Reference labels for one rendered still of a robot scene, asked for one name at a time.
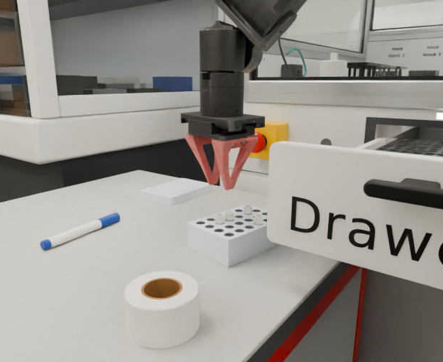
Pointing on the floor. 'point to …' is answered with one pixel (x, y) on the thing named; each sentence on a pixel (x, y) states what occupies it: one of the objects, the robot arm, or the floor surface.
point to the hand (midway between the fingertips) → (221, 181)
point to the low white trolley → (111, 302)
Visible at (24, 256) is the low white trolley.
